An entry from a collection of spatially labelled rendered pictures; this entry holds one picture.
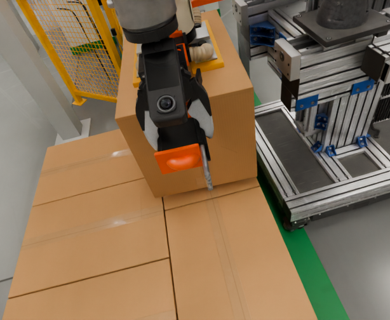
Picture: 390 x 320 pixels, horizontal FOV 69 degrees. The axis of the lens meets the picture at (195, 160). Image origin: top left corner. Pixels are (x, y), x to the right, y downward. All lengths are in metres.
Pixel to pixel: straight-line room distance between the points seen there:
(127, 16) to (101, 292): 0.92
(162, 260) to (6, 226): 1.51
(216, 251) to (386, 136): 1.27
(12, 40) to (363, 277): 2.42
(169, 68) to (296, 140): 1.51
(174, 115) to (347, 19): 0.79
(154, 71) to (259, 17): 1.13
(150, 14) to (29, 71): 2.05
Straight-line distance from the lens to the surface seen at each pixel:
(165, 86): 0.37
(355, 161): 1.77
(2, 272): 2.18
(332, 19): 1.07
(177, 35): 0.82
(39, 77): 2.39
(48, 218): 1.40
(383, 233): 1.80
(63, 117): 2.56
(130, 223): 1.19
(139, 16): 0.37
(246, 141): 0.95
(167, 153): 0.46
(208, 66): 0.92
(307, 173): 1.67
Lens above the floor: 1.49
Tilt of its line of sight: 47 degrees down
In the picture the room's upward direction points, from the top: 15 degrees counter-clockwise
